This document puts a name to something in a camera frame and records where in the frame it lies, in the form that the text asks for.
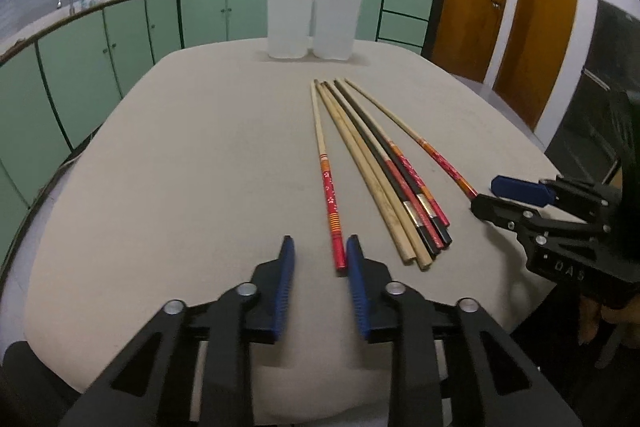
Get plain bamboo chopstick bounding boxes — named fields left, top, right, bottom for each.
left=318, top=84, right=416, bottom=262
left=314, top=81, right=433, bottom=270

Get dark chair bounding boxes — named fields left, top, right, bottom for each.
left=546, top=0, right=639, bottom=182

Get thin wooden chopstick orange end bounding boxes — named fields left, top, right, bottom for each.
left=346, top=79, right=478, bottom=200

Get green kitchen cabinets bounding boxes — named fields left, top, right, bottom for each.
left=1, top=0, right=445, bottom=257

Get black chopstick red end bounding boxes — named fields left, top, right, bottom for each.
left=331, top=80, right=452, bottom=256

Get white utensil holder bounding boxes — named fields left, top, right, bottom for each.
left=267, top=0, right=362, bottom=62

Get light wooden chopstick red end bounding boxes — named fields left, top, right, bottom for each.
left=310, top=80, right=347, bottom=274

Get wooden door right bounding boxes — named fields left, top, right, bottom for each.
left=494, top=0, right=578, bottom=129

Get wooden chopstick red decorated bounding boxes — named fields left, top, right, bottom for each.
left=334, top=80, right=450, bottom=228

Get black chopstick gold band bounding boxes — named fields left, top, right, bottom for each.
left=322, top=81, right=447, bottom=258

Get person's hand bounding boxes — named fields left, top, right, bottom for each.
left=578, top=297, right=640, bottom=345

